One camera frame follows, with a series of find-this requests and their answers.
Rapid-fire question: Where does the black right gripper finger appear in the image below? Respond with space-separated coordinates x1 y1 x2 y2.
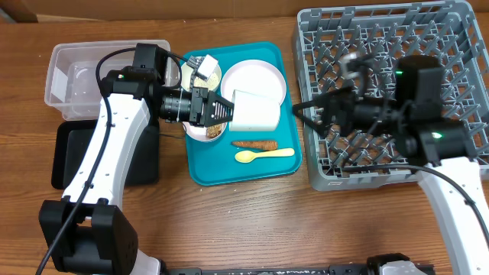
296 87 355 109
293 103 331 138

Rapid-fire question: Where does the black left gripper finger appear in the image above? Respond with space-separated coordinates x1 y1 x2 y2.
208 91 234 110
209 108 233 126

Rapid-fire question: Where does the white paper cup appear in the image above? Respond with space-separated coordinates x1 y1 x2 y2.
228 90 280 131

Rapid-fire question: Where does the white bowl with rice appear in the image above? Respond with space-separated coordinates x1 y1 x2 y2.
180 54 222 92

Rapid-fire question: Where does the orange carrot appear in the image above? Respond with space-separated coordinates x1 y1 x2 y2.
232 141 278 151

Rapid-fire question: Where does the pink bowl with food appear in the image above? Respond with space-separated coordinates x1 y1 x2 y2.
183 122 227 142

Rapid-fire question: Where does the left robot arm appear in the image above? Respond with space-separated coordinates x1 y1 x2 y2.
39 44 234 274

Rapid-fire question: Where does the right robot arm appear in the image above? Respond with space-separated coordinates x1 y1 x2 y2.
293 53 488 274

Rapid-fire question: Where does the black waste tray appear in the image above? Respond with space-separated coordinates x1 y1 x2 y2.
51 120 160 189

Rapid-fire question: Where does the white round plate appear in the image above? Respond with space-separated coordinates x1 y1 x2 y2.
220 60 287 105

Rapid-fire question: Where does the yellow plastic spoon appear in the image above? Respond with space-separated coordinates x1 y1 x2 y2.
235 148 295 163

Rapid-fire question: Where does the clear plastic bin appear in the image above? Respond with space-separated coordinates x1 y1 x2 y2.
44 39 180 121

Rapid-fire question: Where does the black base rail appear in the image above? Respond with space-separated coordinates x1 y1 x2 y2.
163 253 436 275

